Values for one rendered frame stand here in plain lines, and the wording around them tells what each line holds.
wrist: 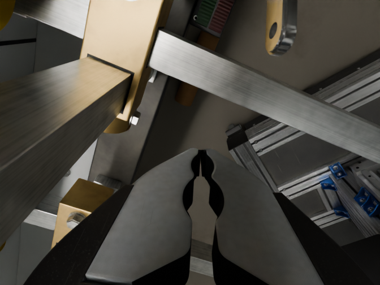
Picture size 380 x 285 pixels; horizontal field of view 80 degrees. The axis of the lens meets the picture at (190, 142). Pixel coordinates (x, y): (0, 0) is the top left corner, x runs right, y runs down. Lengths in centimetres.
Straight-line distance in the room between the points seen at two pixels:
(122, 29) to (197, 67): 6
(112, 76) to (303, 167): 99
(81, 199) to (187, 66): 21
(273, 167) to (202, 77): 88
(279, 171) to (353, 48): 59
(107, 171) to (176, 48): 31
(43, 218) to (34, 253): 51
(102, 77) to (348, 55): 113
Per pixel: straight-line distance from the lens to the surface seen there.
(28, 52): 50
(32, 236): 81
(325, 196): 123
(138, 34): 19
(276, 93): 21
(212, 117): 112
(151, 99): 37
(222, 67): 20
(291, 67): 113
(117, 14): 20
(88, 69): 17
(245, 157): 97
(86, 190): 33
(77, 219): 31
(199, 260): 36
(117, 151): 42
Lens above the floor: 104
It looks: 62 degrees down
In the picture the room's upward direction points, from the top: 175 degrees counter-clockwise
